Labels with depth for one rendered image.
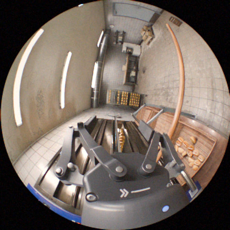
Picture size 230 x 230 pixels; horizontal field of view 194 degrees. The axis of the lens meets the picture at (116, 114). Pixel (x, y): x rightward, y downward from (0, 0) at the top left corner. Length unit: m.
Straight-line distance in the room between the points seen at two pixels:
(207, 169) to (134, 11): 5.24
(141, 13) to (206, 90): 4.27
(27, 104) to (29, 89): 0.19
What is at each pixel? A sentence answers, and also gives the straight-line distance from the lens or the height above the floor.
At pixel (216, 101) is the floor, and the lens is 1.56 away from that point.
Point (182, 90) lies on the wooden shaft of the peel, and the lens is 0.39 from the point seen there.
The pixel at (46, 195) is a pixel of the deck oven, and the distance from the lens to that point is 0.77.
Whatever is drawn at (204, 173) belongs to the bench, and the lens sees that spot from 1.05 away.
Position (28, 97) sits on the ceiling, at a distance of 1.17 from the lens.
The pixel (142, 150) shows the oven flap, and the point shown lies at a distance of 1.01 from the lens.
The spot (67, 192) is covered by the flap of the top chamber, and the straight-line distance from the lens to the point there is 0.68.
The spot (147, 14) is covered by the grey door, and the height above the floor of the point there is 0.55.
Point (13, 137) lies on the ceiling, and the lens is 1.16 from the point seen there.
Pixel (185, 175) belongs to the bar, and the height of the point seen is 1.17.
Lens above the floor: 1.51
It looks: 4 degrees down
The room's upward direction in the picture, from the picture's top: 84 degrees counter-clockwise
